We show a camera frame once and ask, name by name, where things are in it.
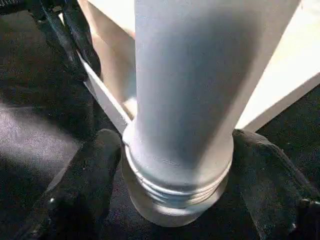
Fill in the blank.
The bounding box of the black work mat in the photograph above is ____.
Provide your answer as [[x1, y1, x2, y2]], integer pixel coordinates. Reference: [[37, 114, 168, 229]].
[[0, 0, 320, 240]]

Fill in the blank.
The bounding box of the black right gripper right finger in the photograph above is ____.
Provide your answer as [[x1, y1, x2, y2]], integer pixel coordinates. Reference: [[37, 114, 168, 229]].
[[232, 129, 320, 240]]

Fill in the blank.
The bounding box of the white plastic table leg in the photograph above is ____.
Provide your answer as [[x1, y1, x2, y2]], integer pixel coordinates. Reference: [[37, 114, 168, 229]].
[[120, 0, 303, 228]]

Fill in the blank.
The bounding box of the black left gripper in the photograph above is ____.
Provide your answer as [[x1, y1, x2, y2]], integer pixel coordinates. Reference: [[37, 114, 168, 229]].
[[0, 0, 102, 83]]

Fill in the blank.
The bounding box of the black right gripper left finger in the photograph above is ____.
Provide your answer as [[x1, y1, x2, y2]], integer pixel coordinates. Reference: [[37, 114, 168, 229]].
[[15, 129, 123, 240]]

